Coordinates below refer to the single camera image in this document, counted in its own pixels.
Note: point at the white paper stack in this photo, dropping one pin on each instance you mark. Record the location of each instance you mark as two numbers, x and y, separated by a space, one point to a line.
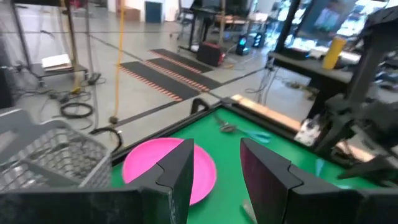
56 60

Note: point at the green table mat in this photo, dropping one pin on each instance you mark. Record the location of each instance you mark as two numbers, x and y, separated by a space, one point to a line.
224 174

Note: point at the black desk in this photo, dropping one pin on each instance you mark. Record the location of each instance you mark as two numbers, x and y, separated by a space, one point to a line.
304 67

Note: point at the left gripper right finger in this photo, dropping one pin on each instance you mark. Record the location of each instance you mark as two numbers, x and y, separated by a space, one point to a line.
311 205

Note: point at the striped-edge black floor mat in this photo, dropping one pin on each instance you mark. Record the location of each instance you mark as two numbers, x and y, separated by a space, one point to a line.
186 73
183 59
161 80

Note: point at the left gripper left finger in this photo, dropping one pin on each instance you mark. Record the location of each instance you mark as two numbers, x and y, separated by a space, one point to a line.
93 207

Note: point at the lit computer tower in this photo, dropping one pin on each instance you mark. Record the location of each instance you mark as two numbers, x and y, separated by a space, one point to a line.
258 40
242 45

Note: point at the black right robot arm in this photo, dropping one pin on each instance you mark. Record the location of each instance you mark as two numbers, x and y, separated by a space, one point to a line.
351 124

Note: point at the red black toolbox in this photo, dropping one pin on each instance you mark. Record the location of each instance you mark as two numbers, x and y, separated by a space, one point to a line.
210 54

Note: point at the yellow cylinder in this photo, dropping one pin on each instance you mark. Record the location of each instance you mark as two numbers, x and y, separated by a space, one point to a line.
333 53

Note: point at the black wheeled cart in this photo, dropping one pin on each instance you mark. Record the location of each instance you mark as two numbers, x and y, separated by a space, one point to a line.
77 69

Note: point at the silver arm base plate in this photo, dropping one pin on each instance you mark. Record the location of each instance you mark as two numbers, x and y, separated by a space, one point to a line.
308 130

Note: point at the pink plastic plate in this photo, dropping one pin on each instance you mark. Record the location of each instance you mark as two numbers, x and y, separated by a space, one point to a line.
146 161

